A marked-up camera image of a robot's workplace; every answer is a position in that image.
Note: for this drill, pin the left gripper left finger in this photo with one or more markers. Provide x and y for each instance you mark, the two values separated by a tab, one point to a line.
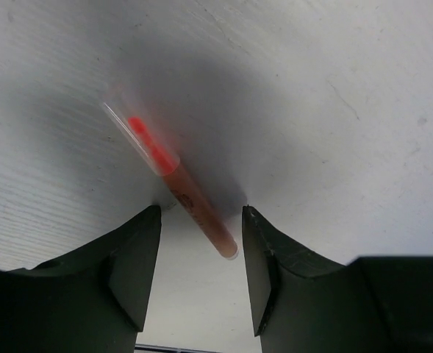
92	299

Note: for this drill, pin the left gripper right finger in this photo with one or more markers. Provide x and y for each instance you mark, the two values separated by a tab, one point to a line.
304	302

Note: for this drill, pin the pink slim pen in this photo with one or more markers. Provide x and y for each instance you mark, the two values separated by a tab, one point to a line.
137	126

